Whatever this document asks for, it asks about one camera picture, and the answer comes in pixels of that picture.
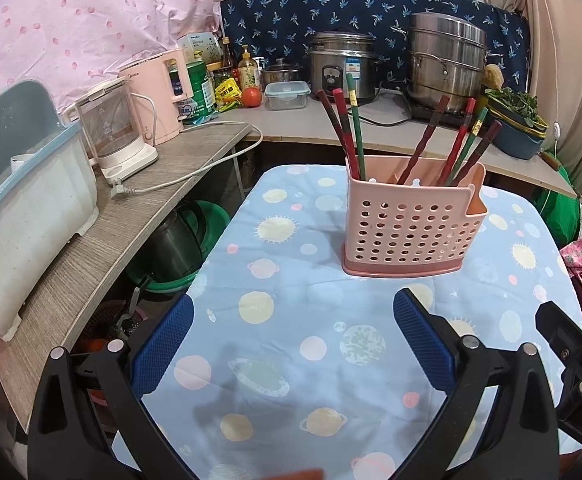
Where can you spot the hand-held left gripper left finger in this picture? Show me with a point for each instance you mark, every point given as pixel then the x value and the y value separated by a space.
pixel 163 345

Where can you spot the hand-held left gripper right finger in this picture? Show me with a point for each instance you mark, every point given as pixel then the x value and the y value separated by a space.
pixel 423 345

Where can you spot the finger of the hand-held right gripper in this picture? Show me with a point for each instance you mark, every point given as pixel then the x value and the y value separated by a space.
pixel 571 340

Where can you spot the pink perforated utensil holder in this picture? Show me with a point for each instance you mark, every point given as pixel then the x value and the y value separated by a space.
pixel 401 225

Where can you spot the pink plastic basin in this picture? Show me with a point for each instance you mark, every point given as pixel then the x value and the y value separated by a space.
pixel 106 325

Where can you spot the green plastic bag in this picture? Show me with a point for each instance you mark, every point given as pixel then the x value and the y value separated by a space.
pixel 561 210

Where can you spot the grey wooden counter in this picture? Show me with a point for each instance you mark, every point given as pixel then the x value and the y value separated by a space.
pixel 121 230

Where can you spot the green plastic basin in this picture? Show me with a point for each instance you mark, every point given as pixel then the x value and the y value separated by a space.
pixel 211 220

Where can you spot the blue planet-print tablecloth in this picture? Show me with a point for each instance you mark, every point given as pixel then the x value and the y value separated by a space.
pixel 281 260

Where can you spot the blue draining basin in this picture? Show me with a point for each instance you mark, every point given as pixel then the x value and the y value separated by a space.
pixel 516 142

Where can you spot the white dish box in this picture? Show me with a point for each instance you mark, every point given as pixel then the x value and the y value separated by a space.
pixel 21 235

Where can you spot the leafy green vegetables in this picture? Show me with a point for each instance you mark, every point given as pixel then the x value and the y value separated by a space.
pixel 513 102

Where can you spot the glass kettle with white base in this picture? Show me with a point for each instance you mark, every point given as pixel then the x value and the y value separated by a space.
pixel 111 130

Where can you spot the black induction cooker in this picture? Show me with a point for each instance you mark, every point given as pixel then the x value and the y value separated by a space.
pixel 416 110

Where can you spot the yellow loofah sponge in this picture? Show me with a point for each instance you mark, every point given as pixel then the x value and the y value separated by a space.
pixel 492 76

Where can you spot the pink electric kettle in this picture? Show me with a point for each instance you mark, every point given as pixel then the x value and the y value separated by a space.
pixel 156 100

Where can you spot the beige curtain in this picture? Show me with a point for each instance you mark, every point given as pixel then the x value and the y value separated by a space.
pixel 571 50

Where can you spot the green tin can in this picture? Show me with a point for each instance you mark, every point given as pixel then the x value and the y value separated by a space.
pixel 201 95

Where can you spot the yellow snack packet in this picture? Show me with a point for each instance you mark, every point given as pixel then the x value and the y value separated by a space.
pixel 228 94

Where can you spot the red tomato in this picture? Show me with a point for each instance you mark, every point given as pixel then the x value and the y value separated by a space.
pixel 251 97

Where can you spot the glass container with blue lid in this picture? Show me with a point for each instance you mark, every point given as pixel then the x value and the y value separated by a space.
pixel 285 96

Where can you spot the steel rice cooker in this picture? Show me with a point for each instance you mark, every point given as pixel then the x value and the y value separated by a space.
pixel 366 70

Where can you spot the steel steamer pot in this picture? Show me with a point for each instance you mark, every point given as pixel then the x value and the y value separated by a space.
pixel 446 60

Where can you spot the yellow oil bottle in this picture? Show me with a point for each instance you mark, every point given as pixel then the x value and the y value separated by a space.
pixel 249 72

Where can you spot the small lidded steel pot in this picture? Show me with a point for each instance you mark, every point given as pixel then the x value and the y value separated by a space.
pixel 281 74

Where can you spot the dark sauce bottle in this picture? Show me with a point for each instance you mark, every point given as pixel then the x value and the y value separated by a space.
pixel 228 52

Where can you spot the white carton box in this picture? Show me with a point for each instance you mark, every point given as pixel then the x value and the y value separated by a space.
pixel 198 47

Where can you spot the pink printed curtain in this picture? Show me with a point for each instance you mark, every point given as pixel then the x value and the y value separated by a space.
pixel 71 20

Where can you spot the blue floral cloth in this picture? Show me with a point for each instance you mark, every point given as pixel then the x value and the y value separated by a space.
pixel 281 15

